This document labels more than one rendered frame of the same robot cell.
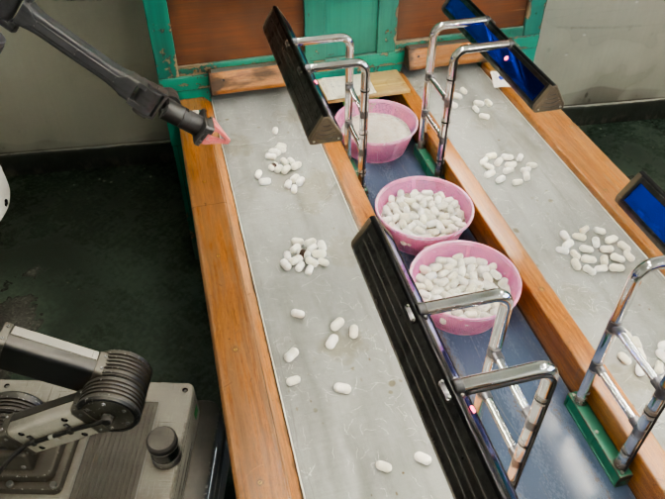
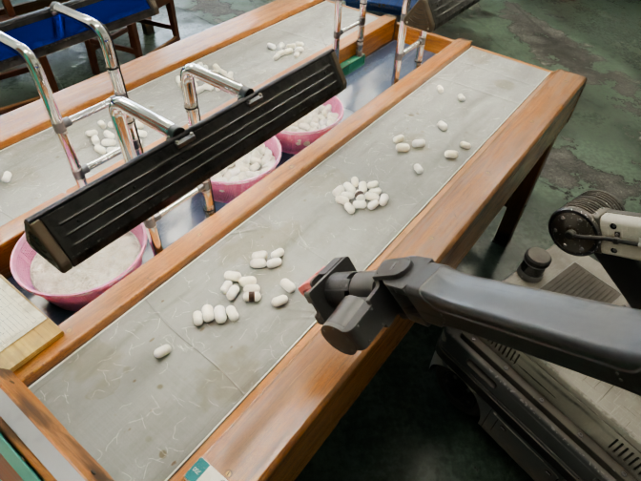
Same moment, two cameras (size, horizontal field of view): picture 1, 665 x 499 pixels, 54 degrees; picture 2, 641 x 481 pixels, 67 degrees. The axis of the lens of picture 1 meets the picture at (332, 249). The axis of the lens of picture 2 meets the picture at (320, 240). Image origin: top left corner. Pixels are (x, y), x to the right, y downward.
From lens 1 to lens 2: 2.02 m
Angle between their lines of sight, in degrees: 81
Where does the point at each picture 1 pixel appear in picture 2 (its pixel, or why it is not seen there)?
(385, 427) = (439, 107)
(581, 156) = (73, 98)
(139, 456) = (549, 286)
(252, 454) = (526, 130)
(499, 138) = (52, 157)
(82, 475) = not seen: hidden behind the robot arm
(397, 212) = (244, 173)
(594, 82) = not seen: outside the picture
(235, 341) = (483, 177)
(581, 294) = (255, 76)
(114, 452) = not seen: hidden behind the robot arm
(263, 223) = (348, 249)
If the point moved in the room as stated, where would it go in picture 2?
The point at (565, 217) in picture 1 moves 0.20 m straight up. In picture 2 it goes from (170, 96) to (156, 31)
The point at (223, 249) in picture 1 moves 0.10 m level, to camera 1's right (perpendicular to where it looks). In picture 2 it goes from (420, 240) to (388, 215)
